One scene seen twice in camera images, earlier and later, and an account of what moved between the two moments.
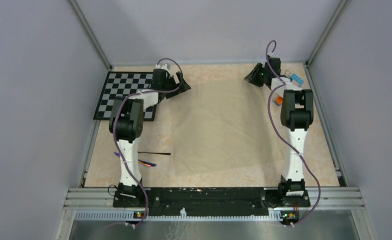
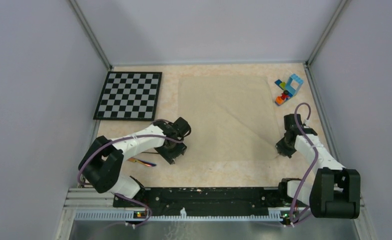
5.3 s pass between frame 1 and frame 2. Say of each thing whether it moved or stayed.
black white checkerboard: stayed
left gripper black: moved
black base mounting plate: stayed
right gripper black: moved
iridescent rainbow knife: stayed
